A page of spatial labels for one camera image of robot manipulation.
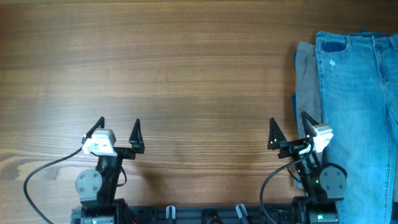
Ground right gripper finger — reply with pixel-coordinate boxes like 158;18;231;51
301;111;319;138
267;118;287;150

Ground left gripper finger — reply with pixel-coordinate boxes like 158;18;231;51
81;116;105;144
129;118;145;154

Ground light blue jeans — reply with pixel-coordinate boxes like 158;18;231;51
315;32;397;223

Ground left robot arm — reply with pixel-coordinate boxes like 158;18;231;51
71;117;145;224

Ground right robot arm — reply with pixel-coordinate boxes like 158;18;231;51
260;111;347;223

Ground grey shorts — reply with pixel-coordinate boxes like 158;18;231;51
293;42;324;190

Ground dark blue garment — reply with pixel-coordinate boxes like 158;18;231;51
291;51;297;129

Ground left white rail clip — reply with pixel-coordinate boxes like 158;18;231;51
165;205;176;220

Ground white rail clip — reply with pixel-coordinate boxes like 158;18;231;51
165;205;176;220
235;203;248;220

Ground right black cable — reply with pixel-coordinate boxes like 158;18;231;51
259;146;313;224

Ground black cable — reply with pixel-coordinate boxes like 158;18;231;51
259;146;313;224
23;147;84;224

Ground right white rail clip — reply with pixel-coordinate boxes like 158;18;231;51
235;203;248;220

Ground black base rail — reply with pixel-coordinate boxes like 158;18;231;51
71;205;291;224

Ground left black cable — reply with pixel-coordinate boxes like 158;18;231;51
23;147;84;224

